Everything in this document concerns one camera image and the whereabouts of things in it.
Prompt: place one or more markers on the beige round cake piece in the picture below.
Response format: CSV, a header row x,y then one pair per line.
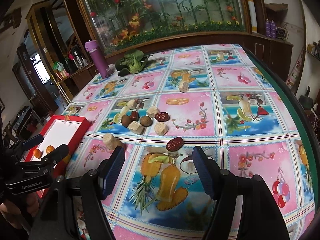
x,y
111,142

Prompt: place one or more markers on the beige cake chunk upper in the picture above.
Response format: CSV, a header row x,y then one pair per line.
x,y
152,111

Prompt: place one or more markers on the floral glass partition panel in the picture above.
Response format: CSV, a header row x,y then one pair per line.
x,y
118,24

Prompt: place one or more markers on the beige cake chunk left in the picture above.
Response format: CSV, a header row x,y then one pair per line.
x,y
132,104

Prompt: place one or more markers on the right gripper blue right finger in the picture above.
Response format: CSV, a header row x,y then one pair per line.
x,y
208,172

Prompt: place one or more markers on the green bok choy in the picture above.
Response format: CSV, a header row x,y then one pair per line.
x,y
133,62

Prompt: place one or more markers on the colourful fruit print tablecloth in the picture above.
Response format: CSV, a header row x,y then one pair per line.
x,y
243,117

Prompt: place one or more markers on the purple spray bottles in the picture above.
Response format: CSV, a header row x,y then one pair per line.
x,y
270,28

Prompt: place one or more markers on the beige cake chunk round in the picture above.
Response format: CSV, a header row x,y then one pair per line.
x,y
161,128

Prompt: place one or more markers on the beige cake chunk far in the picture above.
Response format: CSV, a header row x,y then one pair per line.
x,y
183,86

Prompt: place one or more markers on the small orange mandarin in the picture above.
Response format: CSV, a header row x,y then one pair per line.
x,y
49,149
37,153

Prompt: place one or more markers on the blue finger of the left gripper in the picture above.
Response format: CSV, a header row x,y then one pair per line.
x,y
54,157
32,142

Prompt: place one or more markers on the purple thermos bottle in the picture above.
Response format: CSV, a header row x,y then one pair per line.
x,y
93,48

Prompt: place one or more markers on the brown longan fruit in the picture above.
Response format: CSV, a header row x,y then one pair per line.
x,y
126,120
145,121

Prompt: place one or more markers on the dark red jujube date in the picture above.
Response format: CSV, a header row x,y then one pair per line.
x,y
174,144

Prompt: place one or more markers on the person's left hand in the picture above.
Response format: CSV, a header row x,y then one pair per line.
x,y
11,212

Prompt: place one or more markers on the small dark red jujube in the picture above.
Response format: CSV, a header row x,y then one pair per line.
x,y
134,116

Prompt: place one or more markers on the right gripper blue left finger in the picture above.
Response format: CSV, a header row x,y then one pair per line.
x,y
109,170

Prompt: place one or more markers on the wooden low cabinet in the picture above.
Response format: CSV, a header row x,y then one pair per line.
x,y
275,53

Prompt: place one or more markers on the red tray with white bottom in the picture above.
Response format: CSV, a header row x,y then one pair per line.
x,y
61,129

